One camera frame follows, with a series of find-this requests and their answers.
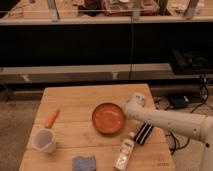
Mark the black box on shelf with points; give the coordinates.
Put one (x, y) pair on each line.
(191, 63)

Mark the black power adapter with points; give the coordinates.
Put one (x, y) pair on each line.
(178, 101)

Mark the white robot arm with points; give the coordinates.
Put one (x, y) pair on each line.
(194, 126)

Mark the orange carrot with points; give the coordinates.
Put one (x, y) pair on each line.
(51, 119)

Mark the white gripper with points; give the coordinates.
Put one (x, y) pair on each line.
(146, 128)

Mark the orange ceramic bowl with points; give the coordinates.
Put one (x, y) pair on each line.
(108, 118)

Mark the metal shelf rail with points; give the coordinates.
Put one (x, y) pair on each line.
(84, 73)

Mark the white plastic cup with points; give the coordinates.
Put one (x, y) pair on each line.
(44, 141)

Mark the small clear bottle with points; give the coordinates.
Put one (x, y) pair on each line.
(124, 153)

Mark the blue sponge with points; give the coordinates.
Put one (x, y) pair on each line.
(81, 163)

